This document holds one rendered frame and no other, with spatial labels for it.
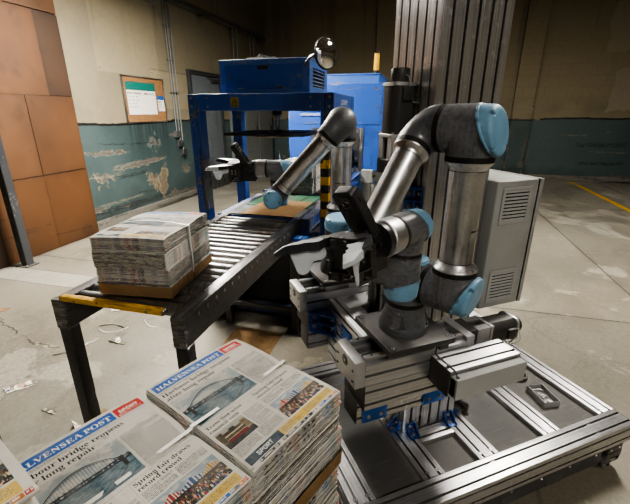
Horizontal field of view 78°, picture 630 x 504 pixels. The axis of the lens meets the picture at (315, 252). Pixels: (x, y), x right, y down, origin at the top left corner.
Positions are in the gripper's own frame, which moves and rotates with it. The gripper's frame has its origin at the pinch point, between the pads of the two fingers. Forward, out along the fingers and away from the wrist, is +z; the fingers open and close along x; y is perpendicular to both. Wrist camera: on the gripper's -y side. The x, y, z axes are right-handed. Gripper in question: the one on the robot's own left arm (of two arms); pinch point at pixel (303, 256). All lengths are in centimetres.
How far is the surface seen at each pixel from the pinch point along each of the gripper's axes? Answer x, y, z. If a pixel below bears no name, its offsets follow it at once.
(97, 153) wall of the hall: 504, -40, -137
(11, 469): 9.7, 15.5, 39.0
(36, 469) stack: 39, 36, 36
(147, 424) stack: 35, 36, 17
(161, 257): 90, 15, -16
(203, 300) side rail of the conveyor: 82, 33, -25
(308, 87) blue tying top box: 132, -53, -143
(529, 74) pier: 227, -124, -910
